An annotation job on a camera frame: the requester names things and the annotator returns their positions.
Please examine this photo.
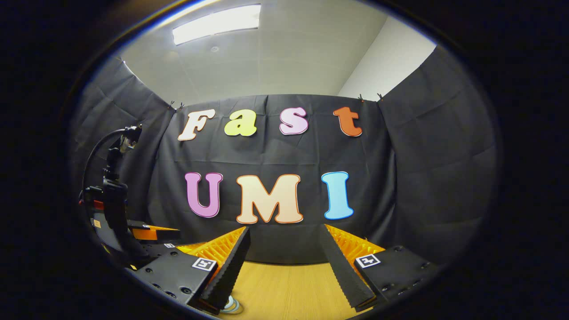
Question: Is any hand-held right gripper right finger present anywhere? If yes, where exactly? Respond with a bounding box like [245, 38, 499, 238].
[318, 224, 438, 312]

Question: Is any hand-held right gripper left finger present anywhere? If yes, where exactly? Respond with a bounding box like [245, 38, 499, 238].
[129, 226, 251, 314]

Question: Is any light blue suitcase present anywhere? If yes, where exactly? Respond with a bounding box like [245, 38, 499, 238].
[222, 296, 244, 314]

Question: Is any ceiling light panel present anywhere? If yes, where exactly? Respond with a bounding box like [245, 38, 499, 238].
[172, 4, 262, 46]

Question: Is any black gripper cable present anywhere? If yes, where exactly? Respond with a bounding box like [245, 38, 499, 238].
[81, 127, 134, 194]

